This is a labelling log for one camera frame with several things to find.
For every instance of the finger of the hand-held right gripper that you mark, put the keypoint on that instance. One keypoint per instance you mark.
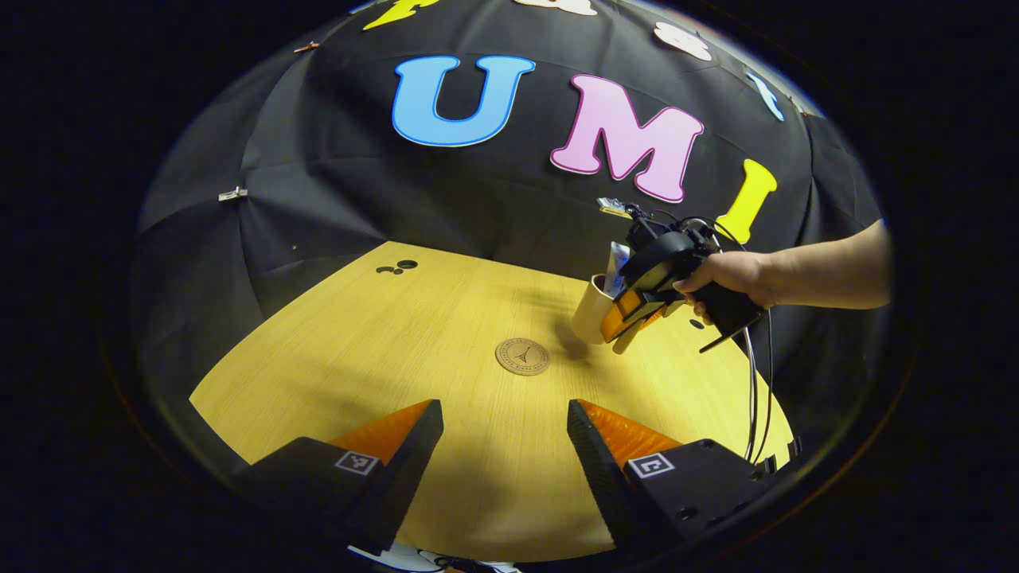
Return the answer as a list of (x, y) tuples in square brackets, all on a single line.
[(621, 318), (657, 316)]

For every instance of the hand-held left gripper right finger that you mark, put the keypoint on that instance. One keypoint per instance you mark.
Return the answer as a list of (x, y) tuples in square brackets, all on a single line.
[(593, 461)]

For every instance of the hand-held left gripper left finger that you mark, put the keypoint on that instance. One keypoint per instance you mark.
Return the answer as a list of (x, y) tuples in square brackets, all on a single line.
[(406, 461)]

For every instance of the beige cup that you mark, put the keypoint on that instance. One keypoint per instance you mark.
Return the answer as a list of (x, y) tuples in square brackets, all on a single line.
[(591, 314)]

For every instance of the white toothpaste tube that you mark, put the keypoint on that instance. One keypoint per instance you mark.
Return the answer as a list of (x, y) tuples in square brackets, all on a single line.
[(615, 267)]

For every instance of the round cork coaster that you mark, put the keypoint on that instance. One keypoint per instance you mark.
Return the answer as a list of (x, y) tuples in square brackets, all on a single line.
[(522, 356)]

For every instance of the wooden desktop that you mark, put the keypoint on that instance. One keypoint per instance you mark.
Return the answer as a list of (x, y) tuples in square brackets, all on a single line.
[(398, 342)]

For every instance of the black backdrop cloth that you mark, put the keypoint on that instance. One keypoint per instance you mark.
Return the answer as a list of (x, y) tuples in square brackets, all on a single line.
[(334, 207)]

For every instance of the silver metal clip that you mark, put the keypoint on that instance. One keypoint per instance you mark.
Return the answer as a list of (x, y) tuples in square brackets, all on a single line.
[(232, 193)]

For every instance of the copper metal clip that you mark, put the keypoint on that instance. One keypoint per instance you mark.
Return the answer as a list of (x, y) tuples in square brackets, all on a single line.
[(306, 47)]

